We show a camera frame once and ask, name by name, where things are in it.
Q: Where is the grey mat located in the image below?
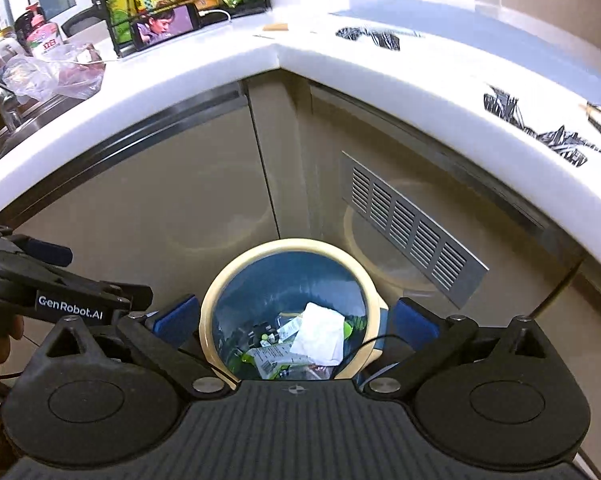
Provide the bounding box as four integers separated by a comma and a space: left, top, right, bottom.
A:
331, 0, 601, 106

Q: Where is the white printed wrapper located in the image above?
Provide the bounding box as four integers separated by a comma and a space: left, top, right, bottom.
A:
243, 342, 306, 378

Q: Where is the pink dish soap bottle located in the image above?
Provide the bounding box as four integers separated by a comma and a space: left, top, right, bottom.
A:
14, 4, 64, 61

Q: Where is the clear bag of meat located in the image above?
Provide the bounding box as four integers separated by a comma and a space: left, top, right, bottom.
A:
3, 42, 105, 101

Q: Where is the beige kitchen cabinet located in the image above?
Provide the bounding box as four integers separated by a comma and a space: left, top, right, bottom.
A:
0, 70, 601, 461

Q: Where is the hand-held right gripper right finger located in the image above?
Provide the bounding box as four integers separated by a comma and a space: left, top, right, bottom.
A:
363, 296, 576, 403

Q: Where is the plastic jug yellow cap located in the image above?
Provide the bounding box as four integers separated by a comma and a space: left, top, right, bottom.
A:
0, 27, 26, 68

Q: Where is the white patterned mat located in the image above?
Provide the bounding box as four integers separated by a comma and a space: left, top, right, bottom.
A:
253, 22, 601, 171

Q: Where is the steel faucet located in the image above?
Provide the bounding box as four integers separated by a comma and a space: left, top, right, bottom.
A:
0, 77, 24, 133

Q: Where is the metal cabinet vent grille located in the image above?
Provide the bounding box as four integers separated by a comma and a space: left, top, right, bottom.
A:
341, 150, 489, 309

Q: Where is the black pan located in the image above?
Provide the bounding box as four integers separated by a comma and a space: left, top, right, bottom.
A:
60, 2, 111, 38

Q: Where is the black smartphone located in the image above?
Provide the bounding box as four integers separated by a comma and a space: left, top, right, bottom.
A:
130, 4, 201, 52

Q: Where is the white tissue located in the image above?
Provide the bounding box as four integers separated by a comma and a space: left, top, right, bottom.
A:
289, 301, 345, 367

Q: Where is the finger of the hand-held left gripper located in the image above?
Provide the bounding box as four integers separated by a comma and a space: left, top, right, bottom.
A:
55, 269, 154, 312
8, 235, 74, 270

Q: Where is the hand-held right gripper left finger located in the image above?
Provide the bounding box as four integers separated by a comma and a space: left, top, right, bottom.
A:
28, 294, 236, 403

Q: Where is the steel sink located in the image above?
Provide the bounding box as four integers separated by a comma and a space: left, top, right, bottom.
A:
0, 87, 88, 176

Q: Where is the beige trash bin blue liner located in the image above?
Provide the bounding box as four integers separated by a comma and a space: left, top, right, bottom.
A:
199, 239, 387, 381

